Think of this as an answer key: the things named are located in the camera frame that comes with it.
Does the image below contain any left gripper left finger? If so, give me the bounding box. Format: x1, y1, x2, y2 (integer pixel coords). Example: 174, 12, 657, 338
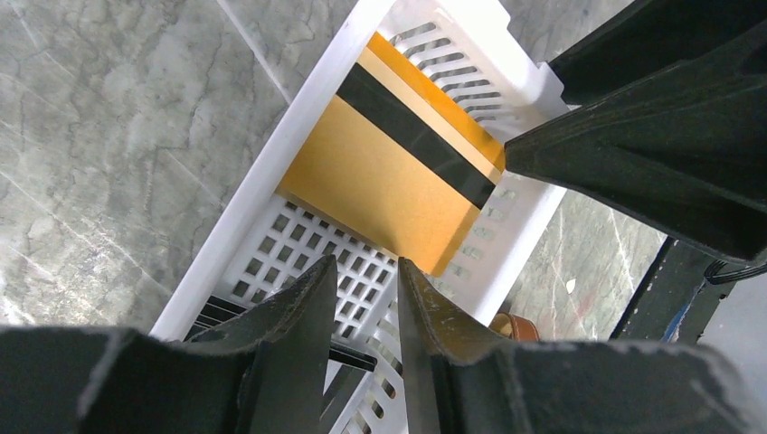
1, 256, 337, 433

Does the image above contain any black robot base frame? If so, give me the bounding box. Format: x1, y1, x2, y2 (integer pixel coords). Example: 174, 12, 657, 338
610, 237, 735, 344

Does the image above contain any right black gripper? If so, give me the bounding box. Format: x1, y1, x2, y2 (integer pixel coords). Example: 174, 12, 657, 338
505, 1, 766, 264

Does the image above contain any gold credit card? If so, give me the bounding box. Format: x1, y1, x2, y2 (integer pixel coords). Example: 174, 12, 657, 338
279, 57, 500, 276

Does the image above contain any brown leather card holder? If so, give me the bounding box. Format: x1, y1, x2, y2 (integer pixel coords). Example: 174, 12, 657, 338
488, 312, 540, 342

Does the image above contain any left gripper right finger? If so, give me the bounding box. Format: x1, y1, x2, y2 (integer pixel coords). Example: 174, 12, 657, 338
398, 258, 766, 433

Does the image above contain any white plastic basket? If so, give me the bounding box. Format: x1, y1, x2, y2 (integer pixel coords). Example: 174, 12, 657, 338
151, 1, 566, 433

